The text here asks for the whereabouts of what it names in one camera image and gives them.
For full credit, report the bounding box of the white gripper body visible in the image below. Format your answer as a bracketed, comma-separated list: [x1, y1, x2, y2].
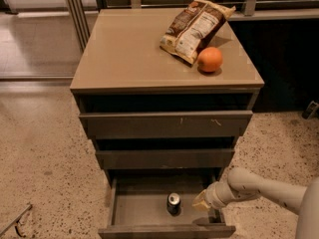
[204, 181, 238, 209]

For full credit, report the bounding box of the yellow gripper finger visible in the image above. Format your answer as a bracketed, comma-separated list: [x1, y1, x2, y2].
[192, 190, 210, 211]

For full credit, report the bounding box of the blue pepsi can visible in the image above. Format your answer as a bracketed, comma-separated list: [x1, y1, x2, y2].
[166, 192, 181, 215]

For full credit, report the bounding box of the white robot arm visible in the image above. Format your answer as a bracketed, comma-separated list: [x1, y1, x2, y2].
[192, 167, 319, 239]

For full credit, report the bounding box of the grey open bottom drawer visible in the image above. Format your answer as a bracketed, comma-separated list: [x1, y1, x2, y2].
[99, 174, 235, 239]

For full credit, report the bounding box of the grey top drawer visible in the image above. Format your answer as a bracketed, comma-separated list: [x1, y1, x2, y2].
[80, 111, 252, 139]

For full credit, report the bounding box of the grey middle drawer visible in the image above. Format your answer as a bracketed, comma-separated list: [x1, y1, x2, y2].
[96, 148, 234, 169]

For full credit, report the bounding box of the grey drawer cabinet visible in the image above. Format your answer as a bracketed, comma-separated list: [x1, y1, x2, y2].
[71, 9, 264, 178]

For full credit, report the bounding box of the small dark floor device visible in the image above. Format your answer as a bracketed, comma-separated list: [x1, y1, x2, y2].
[302, 101, 319, 120]

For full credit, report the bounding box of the orange fruit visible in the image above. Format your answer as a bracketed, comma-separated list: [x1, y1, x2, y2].
[197, 47, 223, 73]

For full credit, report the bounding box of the metal bar on floor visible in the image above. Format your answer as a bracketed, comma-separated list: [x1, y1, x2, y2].
[0, 203, 32, 237]

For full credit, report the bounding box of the brown chip bag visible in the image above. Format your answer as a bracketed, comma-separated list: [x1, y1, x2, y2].
[159, 0, 236, 65]

